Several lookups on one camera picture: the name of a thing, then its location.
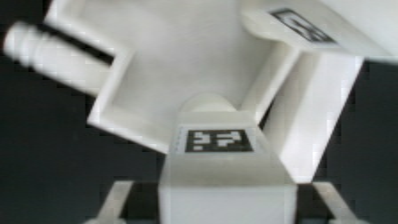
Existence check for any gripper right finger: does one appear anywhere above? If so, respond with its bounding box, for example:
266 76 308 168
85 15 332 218
312 182 362 224

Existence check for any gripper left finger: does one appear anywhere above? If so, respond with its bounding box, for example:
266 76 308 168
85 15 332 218
83 181 133 224

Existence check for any white chair leg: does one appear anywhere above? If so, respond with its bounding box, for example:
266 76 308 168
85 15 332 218
239 0 398 64
157 94 296 224

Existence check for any white chair seat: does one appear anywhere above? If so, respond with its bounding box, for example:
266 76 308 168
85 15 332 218
3 0 362 185

